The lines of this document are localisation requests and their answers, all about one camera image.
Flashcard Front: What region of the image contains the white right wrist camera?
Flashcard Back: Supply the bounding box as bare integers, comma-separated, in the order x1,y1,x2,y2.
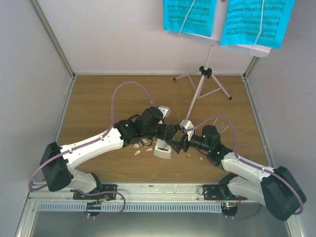
180,119,195,141

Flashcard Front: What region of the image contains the right cyan sheet music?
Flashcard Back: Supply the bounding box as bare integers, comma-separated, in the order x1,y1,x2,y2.
220,0,295,49

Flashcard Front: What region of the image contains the white tripod music stand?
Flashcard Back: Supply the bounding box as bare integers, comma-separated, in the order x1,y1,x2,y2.
168,0,271,120

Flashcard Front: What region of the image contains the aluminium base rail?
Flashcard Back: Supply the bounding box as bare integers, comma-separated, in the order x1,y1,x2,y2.
27,182,262,203

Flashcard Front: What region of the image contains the white paper scrap pile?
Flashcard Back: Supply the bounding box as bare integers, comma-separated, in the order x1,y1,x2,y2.
129,139,154,156

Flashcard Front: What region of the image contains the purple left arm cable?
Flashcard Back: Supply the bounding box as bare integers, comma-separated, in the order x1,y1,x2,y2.
27,81,158,192

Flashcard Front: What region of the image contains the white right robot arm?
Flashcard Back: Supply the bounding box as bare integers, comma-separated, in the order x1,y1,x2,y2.
164,125,307,221

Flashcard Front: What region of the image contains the cyan sheet music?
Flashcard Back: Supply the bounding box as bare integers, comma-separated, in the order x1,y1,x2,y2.
220,0,295,49
162,0,217,37

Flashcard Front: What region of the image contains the white slotted cable duct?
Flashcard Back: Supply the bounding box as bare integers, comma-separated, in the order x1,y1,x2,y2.
38,202,222,213

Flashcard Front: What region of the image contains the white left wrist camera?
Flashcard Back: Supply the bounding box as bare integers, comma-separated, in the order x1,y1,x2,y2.
158,106,171,119

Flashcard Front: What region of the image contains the white metronome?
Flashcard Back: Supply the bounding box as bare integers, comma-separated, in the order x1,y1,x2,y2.
154,139,172,159

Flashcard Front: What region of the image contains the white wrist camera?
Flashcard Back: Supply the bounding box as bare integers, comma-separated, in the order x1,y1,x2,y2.
180,119,195,141
158,106,171,119

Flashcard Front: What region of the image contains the left cyan sheet music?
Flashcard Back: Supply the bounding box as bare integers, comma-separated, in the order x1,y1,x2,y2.
162,0,217,37

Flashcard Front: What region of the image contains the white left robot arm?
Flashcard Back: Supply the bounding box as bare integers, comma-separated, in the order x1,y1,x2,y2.
40,106,173,199

